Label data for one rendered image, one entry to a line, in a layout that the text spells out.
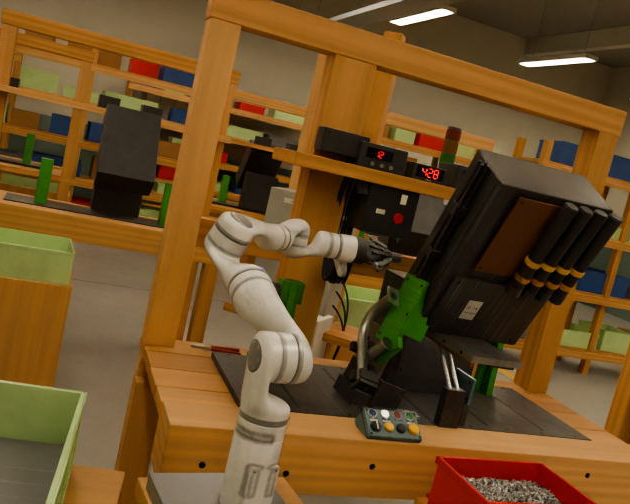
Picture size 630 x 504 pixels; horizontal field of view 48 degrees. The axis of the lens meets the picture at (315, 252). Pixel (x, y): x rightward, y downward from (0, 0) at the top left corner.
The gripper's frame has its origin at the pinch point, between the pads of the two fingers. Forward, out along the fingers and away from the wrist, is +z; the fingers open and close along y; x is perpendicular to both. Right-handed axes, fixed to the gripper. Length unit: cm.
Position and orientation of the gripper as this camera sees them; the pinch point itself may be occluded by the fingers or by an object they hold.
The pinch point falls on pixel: (395, 257)
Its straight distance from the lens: 202.0
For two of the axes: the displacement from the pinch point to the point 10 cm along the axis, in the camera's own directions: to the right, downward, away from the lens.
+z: 9.1, 1.7, 3.8
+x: -3.8, 7.1, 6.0
